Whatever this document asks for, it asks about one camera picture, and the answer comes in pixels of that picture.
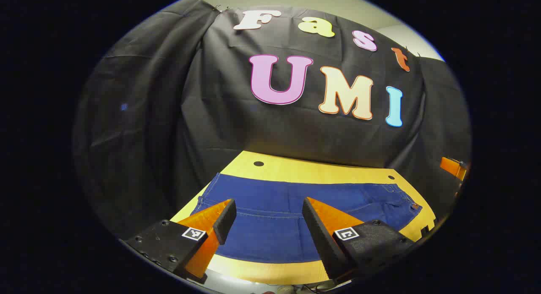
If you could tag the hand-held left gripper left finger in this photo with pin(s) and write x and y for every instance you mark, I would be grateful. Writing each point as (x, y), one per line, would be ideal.
(226, 222)

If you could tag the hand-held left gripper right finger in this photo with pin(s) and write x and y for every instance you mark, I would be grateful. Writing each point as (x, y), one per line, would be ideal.
(321, 239)

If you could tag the blue denim jeans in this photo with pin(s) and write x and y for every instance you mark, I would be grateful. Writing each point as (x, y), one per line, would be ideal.
(270, 226)

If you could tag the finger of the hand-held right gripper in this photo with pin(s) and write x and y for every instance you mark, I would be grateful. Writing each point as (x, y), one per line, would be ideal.
(451, 167)

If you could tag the black backdrop cloth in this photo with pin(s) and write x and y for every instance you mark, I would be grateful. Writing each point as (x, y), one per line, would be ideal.
(211, 116)

